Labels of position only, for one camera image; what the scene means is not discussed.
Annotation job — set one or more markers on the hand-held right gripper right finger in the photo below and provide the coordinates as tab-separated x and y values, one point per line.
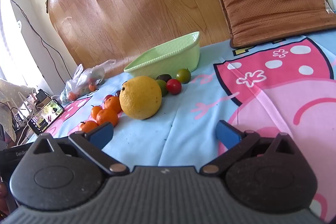
227	136

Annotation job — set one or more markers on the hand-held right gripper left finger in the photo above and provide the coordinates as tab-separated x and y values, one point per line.
101	136

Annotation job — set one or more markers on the small mandarin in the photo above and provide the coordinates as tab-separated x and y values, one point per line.
88	126
95	111
107	117
113	104

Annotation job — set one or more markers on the red tomato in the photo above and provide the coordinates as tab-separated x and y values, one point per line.
107	97
173	86

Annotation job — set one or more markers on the dark purple tomato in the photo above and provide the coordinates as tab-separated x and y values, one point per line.
117	93
164	77

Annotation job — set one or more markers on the large yellow orange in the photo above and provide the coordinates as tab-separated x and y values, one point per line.
140	98

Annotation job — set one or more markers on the green tomato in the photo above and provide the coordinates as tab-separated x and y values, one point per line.
183	75
163	88

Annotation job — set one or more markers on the green ceramic bowl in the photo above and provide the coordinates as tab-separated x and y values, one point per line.
168	61

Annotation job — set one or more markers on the printed cartoon blanket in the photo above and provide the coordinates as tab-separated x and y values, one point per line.
197	121

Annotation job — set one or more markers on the white router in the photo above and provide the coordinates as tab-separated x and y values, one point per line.
25	108

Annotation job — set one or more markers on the smartphone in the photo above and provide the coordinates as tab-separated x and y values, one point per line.
46	116

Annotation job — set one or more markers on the grey patterned cloth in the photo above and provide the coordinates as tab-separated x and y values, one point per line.
6	98

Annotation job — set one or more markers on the clear plastic bag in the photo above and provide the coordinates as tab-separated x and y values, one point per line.
84	77

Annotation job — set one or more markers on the black power adapter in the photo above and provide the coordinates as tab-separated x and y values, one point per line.
42	95

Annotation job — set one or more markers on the wood-pattern vinyl sheet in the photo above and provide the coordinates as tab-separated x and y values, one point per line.
118	3

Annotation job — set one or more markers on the white round wall device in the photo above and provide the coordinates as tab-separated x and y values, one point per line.
19	24

